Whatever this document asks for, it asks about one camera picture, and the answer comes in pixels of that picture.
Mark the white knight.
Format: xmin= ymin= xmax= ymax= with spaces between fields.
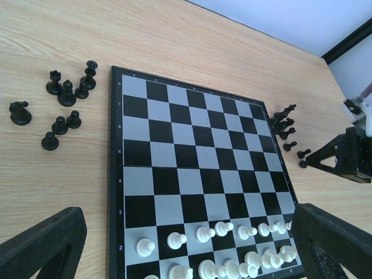
xmin=278 ymin=245 xmax=298 ymax=263
xmin=168 ymin=264 xmax=194 ymax=279

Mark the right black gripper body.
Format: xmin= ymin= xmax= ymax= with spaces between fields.
xmin=337 ymin=127 xmax=371 ymax=184

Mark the white pawn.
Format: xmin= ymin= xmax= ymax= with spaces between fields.
xmin=257 ymin=223 xmax=278 ymax=237
xmin=195 ymin=227 xmax=216 ymax=243
xmin=285 ymin=221 xmax=292 ymax=231
xmin=275 ymin=221 xmax=287 ymax=235

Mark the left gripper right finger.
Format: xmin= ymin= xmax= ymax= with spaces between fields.
xmin=292 ymin=203 xmax=371 ymax=278

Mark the black aluminium frame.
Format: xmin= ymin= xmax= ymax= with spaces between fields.
xmin=322 ymin=18 xmax=372 ymax=65

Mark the white chess king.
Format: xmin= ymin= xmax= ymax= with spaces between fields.
xmin=244 ymin=251 xmax=261 ymax=278

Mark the black white chess board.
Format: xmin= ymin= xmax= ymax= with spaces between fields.
xmin=107 ymin=66 xmax=297 ymax=278

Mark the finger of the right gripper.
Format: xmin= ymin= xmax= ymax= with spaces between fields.
xmin=305 ymin=134 xmax=346 ymax=174

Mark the white chess queen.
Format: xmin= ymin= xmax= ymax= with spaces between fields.
xmin=224 ymin=260 xmax=249 ymax=279

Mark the black chess piece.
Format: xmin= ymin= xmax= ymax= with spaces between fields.
xmin=283 ymin=141 xmax=297 ymax=152
xmin=66 ymin=110 xmax=81 ymax=129
xmin=75 ymin=81 xmax=89 ymax=99
xmin=52 ymin=116 xmax=68 ymax=135
xmin=274 ymin=127 xmax=296 ymax=140
xmin=41 ymin=131 xmax=59 ymax=151
xmin=9 ymin=101 xmax=32 ymax=126
xmin=46 ymin=70 xmax=63 ymax=95
xmin=58 ymin=80 xmax=76 ymax=107
xmin=274 ymin=104 xmax=296 ymax=119
xmin=80 ymin=60 xmax=98 ymax=90
xmin=270 ymin=117 xmax=295 ymax=130

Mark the white chess piece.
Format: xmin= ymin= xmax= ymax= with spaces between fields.
xmin=167 ymin=232 xmax=187 ymax=250
xmin=237 ymin=226 xmax=257 ymax=240
xmin=214 ymin=221 xmax=234 ymax=237
xmin=136 ymin=238 xmax=156 ymax=257
xmin=198 ymin=260 xmax=227 ymax=279

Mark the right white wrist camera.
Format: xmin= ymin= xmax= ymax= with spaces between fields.
xmin=341 ymin=99 xmax=371 ymax=138

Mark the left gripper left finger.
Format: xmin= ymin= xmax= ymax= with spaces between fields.
xmin=1 ymin=207 xmax=87 ymax=278

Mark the black pawn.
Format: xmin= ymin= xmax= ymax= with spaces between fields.
xmin=297 ymin=149 xmax=311 ymax=159
xmin=299 ymin=160 xmax=307 ymax=169

